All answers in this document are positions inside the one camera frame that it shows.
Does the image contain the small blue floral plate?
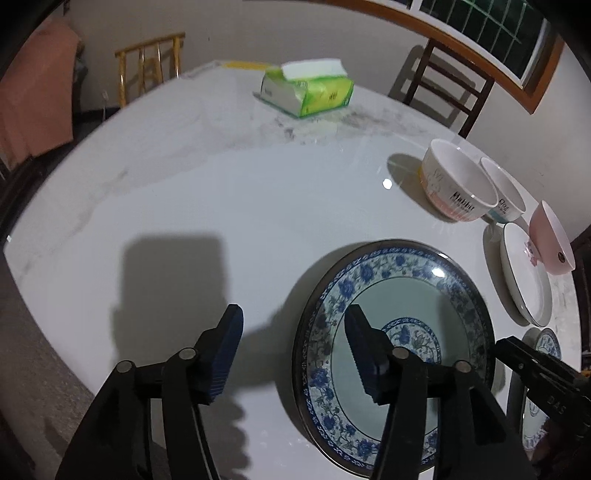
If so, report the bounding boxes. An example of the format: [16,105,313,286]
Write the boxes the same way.
[519,327,564,462]

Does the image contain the large blue floral plate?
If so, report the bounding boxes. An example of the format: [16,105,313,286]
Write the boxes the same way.
[291,239,496,478]

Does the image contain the white pink-flower plate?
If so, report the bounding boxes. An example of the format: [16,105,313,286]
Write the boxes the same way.
[501,223,553,328]

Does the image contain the pink bowl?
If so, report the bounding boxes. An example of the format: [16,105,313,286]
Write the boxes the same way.
[529,200,576,275]

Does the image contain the white Dog bowl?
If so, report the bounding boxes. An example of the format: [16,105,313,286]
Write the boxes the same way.
[480,157,526,224]

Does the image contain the white Rabbit bowl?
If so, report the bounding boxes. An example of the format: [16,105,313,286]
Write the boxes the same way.
[419,139,499,222]

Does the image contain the green tissue box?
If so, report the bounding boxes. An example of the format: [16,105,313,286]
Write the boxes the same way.
[257,58,355,118]

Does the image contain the yellow label on table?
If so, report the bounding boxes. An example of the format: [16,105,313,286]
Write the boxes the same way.
[223,60,270,71]

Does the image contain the bamboo chair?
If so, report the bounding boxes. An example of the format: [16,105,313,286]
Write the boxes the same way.
[114,32,185,108]

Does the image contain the dark wooden chair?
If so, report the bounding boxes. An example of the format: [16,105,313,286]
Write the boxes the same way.
[400,37,496,139]

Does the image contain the pink cloth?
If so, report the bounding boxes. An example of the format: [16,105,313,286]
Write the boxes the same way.
[1,18,80,170]

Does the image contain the wooden framed window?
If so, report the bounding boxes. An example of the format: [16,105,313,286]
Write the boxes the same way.
[329,0,564,114]

